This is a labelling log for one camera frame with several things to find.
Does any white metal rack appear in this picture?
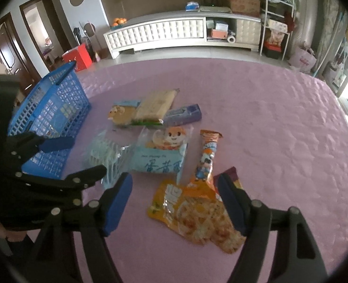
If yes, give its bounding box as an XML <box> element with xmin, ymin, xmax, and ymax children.
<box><xmin>257</xmin><ymin>0</ymin><xmax>297</xmax><ymax>61</ymax></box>

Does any clear wafer packet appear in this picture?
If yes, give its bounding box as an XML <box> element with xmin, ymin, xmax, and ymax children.
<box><xmin>87</xmin><ymin>130</ymin><xmax>133</xmax><ymax>187</ymax></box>

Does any white tufted TV cabinet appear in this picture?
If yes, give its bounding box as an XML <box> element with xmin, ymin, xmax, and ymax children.
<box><xmin>103</xmin><ymin>10</ymin><xmax>263</xmax><ymax>59</ymax></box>

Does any red box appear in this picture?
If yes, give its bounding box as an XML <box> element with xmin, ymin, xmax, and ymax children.
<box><xmin>62</xmin><ymin>44</ymin><xmax>93</xmax><ymax>72</ymax></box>

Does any long orange cartoon snack packet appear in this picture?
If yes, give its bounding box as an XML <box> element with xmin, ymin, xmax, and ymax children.
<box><xmin>192</xmin><ymin>129</ymin><xmax>224</xmax><ymax>183</ymax></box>

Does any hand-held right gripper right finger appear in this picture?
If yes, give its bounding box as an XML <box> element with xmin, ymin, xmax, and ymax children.
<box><xmin>217</xmin><ymin>175</ymin><xmax>329</xmax><ymax>283</ymax></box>

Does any maroon chip packet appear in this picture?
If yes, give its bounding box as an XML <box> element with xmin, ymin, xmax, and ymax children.
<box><xmin>213</xmin><ymin>166</ymin><xmax>244</xmax><ymax>201</ymax></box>

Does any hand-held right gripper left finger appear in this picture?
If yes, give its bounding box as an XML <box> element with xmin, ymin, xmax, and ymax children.
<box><xmin>29</xmin><ymin>172</ymin><xmax>133</xmax><ymax>283</ymax></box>

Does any round standing mirror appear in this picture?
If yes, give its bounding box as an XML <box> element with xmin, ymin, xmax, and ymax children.
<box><xmin>84</xmin><ymin>22</ymin><xmax>97</xmax><ymax>54</ymax></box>

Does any orange box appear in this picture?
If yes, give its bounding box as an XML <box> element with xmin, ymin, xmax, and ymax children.
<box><xmin>212</xmin><ymin>28</ymin><xmax>229</xmax><ymax>40</ymax></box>

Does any orange chip packet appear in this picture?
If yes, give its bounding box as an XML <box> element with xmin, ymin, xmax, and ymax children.
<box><xmin>146</xmin><ymin>179</ymin><xmax>247</xmax><ymax>255</ymax></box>

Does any brown wooden door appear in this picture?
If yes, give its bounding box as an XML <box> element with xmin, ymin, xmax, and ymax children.
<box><xmin>0</xmin><ymin>21</ymin><xmax>25</xmax><ymax>79</ymax></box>

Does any bear print cracker packet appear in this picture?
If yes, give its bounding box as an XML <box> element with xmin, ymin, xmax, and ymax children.
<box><xmin>108</xmin><ymin>100</ymin><xmax>142</xmax><ymax>127</ymax></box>

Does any pink shopping bag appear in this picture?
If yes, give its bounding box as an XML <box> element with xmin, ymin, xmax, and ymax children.
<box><xmin>289</xmin><ymin>46</ymin><xmax>317</xmax><ymax>73</ymax></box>

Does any blue pastry packet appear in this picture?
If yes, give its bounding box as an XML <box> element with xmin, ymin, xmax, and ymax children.
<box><xmin>130</xmin><ymin>125</ymin><xmax>194</xmax><ymax>183</ymax></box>

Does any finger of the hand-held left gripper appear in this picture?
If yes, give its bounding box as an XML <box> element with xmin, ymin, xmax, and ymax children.
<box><xmin>7</xmin><ymin>131</ymin><xmax>75</xmax><ymax>167</ymax></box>
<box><xmin>15</xmin><ymin>165</ymin><xmax>108</xmax><ymax>213</ymax></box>

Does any blue plastic basket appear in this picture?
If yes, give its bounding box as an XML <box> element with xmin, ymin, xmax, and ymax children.
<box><xmin>7</xmin><ymin>61</ymin><xmax>91</xmax><ymax>180</ymax></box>

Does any cardboard box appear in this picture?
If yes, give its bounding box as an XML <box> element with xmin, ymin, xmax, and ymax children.
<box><xmin>229</xmin><ymin>0</ymin><xmax>261</xmax><ymax>17</ymax></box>

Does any purple blue snack packet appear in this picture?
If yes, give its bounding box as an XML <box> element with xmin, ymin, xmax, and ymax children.
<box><xmin>162</xmin><ymin>104</ymin><xmax>202</xmax><ymax>127</ymax></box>

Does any beige cracker packet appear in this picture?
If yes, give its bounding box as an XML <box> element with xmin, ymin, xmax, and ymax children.
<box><xmin>132</xmin><ymin>88</ymin><xmax>180</xmax><ymax>126</ymax></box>

